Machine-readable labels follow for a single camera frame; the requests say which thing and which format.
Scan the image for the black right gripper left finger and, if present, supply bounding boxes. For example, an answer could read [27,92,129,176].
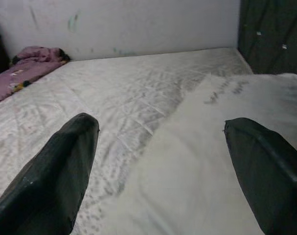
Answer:
[0,112,100,235]

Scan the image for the white quilted mattress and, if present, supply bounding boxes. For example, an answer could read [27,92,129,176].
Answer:
[0,47,254,235]

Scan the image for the dark tufted headboard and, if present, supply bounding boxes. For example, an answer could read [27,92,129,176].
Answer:
[237,0,297,77]

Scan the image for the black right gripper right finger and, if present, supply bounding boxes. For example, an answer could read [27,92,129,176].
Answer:
[223,117,297,235]

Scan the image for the white pillow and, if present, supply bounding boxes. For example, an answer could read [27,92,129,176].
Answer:
[76,72,297,235]

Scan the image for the pink cartoon print blanket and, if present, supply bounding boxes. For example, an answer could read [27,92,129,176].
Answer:
[0,46,72,106]

